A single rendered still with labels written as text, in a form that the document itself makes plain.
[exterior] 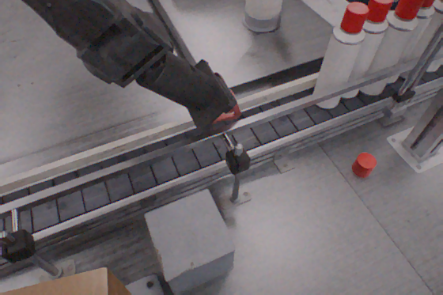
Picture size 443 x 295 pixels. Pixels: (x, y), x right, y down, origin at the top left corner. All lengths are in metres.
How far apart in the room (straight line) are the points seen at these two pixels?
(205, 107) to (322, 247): 0.29
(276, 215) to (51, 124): 0.48
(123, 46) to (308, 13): 0.62
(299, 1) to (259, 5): 0.19
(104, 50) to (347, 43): 0.36
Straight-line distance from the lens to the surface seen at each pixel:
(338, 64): 0.60
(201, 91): 0.47
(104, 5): 0.36
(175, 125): 0.59
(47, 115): 0.80
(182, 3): 0.93
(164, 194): 0.58
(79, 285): 0.28
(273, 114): 0.55
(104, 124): 0.73
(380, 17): 0.61
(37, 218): 0.61
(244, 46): 0.79
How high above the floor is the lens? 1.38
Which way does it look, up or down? 52 degrees down
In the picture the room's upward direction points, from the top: straight up
